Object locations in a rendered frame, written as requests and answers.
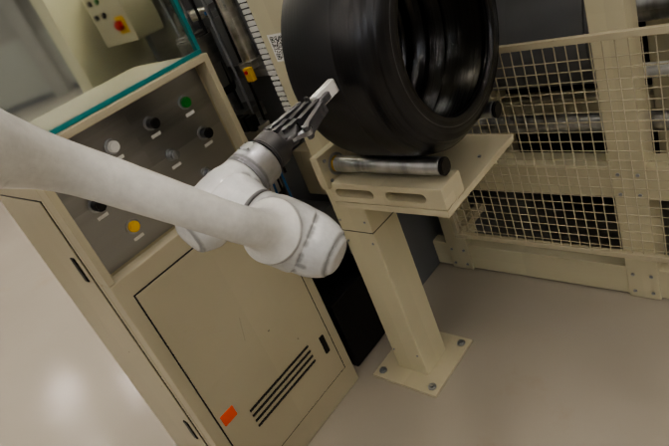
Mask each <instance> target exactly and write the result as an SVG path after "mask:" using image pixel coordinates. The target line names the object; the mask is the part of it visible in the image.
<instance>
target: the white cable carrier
mask: <svg viewBox="0 0 669 446"><path fill-rule="evenodd" d="M237 1H238V3H242V2H245V3H243V4H240V7H241V9H243V8H247V9H245V10H243V11H242V12H243V14H244V15H246V14H250V15H246V16H245V19H246V21H248V20H252V21H248V22H247V24H248V26H249V27H250V26H252V27H250V28H249V29H250V31H251V32H255V33H252V35H253V38H255V37H259V38H255V39H254V40H255V43H260V44H257V48H258V49H260V50H259V52H260V54H265V55H262V59H263V60H264V59H268V60H265V61H264V64H265V65H268V66H266V69H267V71H268V73H269V76H272V77H271V80H272V81H274V82H273V85H274V86H277V87H275V90H276V91H279V92H277V95H278V97H279V99H280V101H284V102H282V106H283V107H284V111H285V112H287V111H288V110H289V109H290V108H291V106H290V103H289V101H288V99H287V96H286V94H285V91H284V89H283V87H282V84H281V82H280V79H279V77H278V75H277V72H276V70H275V67H274V65H273V63H272V60H271V58H270V56H269V53H268V51H267V48H266V46H265V44H264V41H263V39H262V36H261V34H260V32H259V29H258V27H257V24H256V22H255V20H254V17H253V15H252V13H251V10H250V8H249V5H248V3H247V1H246V0H237ZM254 25H255V26H254ZM256 31H257V32H256ZM261 42H262V43H261ZM261 48H263V49H261ZM270 64H271V65H270ZM269 70H272V71H269ZM285 106H286V107H285Z"/></svg>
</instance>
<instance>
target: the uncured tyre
mask: <svg viewBox="0 0 669 446"><path fill-rule="evenodd" d="M281 38H282V48H283V55H284V61H285V65H286V70H287V73H288V77H289V80H290V83H291V86H292V89H293V91H294V94H295V96H296V98H297V100H298V102H301V103H303V102H304V100H303V97H308V98H309V99H310V97H311V96H312V95H313V94H314V93H315V92H316V91H317V90H318V89H319V88H320V87H321V86H322V85H323V84H324V83H325V81H326V80H327V79H334V81H335V83H336V85H337V87H338V89H339V91H338V92H337V93H336V94H335V95H334V97H333V98H332V99H331V100H330V101H329V102H328V103H327V104H326V106H327V108H328V110H329V111H328V113H327V114H326V116H325V117H324V119H323V121H322V122H321V124H320V125H319V127H318V128H317V131H318V132H319V133H320V134H321V135H323V136H324V137H325V138H326V139H327V140H329V141H330V142H332V143H333V144H335V145H337V146H338V147H341V148H343V149H345V150H348V151H351V152H353V153H356V154H361V155H379V156H428V155H432V154H435V153H438V152H441V151H444V150H447V149H449V148H451V147H453V146H454V145H456V144H457V143H458V142H459V141H461V140H462V139H463V138H464V137H465V135H466V134H467V133H468V132H469V130H470V129H471V128H472V127H473V126H474V124H475V123H476V122H477V121H478V119H479V118H480V116H481V115H482V113H483V111H484V109H485V107H486V105H487V103H488V101H489V98H490V95H491V92H492V89H493V86H494V82H495V78H496V73H497V67H498V58H499V21H498V12H497V5H496V0H283V5H282V15H281Z"/></svg>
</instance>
